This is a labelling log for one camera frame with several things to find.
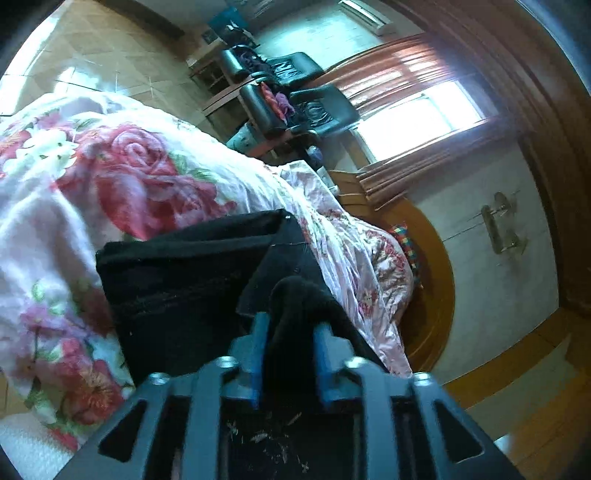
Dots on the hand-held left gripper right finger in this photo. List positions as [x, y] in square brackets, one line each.
[322, 369]

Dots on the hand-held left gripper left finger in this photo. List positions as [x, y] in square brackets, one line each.
[259, 355]

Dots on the black pants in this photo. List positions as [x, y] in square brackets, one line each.
[184, 295]

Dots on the pink floral satin quilt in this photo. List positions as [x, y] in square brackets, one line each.
[355, 267]

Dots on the wooden headboard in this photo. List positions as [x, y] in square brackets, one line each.
[429, 286]

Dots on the colourful checkered pillow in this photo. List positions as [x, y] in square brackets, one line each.
[408, 244]

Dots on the rose print fleece blanket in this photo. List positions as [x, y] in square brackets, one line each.
[115, 175]

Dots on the black leather armchair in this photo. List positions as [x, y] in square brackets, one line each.
[323, 110]
[291, 69]

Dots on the pink purple clothes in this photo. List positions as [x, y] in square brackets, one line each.
[279, 102]

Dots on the window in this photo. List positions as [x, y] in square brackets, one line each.
[415, 120]

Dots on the wooden table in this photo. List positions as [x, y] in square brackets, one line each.
[217, 78]

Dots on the dark clothes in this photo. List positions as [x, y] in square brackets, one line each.
[254, 60]

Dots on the reddish curtain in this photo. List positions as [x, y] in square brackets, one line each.
[397, 69]

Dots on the white air conditioner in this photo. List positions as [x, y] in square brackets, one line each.
[367, 11]

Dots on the wooden door frame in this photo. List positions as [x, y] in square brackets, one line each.
[531, 115]

